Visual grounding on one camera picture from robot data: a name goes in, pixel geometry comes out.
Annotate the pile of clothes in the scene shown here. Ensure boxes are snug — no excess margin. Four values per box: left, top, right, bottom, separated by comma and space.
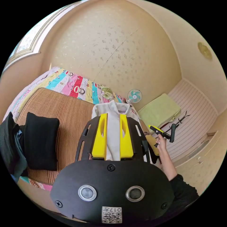
0, 111, 60, 180

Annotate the white thermal wear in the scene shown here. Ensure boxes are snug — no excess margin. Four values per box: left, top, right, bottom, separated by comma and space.
91, 100, 141, 161

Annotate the person's right hand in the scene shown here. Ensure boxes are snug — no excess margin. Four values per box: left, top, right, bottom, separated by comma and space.
155, 133, 167, 151

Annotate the cream cupboard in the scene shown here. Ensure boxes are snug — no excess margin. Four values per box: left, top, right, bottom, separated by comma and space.
175, 113, 225, 196

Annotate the black coat stand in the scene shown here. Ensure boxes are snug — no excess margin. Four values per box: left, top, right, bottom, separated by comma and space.
159, 110, 191, 134

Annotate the round ceiling lamp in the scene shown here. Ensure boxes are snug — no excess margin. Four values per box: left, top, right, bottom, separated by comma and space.
197, 42, 213, 61

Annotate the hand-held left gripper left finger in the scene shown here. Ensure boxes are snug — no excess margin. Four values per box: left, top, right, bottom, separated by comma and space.
91, 113, 108, 158

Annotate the white and teal fan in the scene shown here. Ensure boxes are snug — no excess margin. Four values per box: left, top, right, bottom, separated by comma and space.
127, 89, 143, 104

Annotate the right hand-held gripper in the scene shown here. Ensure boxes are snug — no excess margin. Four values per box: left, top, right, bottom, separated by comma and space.
148, 125, 172, 148

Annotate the person's right forearm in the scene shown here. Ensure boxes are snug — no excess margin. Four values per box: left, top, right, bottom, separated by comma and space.
157, 148, 178, 182

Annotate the green floral pillow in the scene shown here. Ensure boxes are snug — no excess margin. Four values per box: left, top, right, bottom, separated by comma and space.
100, 86, 116, 99

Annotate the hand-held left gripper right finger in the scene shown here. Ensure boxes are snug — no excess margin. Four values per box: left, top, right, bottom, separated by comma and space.
120, 114, 134, 158

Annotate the bed with woven mat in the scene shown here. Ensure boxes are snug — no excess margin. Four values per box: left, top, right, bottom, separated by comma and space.
2, 66, 161, 192

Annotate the green folded quilt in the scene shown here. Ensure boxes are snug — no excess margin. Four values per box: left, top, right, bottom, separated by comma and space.
137, 93, 182, 132

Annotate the window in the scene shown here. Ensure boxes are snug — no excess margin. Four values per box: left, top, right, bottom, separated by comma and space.
3, 0, 75, 72

